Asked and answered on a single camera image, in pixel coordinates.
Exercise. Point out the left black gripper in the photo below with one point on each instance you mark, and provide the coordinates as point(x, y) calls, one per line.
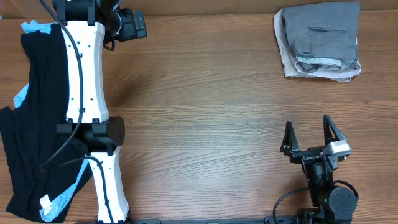
point(130, 32)

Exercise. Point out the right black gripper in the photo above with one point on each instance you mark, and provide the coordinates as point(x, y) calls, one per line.
point(290, 143)

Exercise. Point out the grey shorts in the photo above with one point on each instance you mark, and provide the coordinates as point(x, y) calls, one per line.
point(323, 36)

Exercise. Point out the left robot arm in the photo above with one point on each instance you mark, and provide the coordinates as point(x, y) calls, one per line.
point(87, 28)

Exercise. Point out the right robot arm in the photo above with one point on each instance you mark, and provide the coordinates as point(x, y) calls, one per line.
point(333, 201)

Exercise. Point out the folded beige shorts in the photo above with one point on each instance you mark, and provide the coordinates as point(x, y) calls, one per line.
point(289, 61)

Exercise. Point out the black garment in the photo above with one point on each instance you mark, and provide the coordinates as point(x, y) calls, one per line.
point(31, 124)

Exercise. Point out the light blue garment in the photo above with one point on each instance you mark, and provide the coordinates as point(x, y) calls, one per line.
point(62, 199)

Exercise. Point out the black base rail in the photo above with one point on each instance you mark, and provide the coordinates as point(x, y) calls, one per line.
point(288, 219)

